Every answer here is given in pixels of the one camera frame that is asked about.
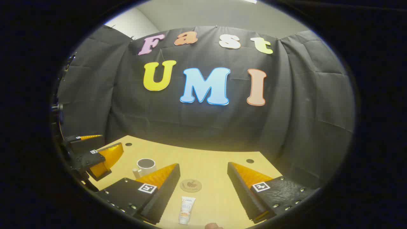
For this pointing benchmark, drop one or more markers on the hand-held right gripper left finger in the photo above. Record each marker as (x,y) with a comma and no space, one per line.
(168,187)

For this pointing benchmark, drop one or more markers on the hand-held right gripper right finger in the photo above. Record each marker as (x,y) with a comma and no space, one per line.
(237,187)

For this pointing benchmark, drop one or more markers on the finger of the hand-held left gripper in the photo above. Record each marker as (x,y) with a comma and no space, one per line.
(86,159)
(86,143)

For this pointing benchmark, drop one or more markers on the round cork coaster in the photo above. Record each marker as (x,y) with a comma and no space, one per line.
(190,185)

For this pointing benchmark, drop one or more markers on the white toothpaste tube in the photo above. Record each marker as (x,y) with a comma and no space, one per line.
(187,208)

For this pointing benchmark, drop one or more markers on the light wooden desktop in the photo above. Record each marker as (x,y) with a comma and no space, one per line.
(210,165)

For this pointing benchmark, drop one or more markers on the black backdrop cloth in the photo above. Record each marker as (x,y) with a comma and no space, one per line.
(197,124)

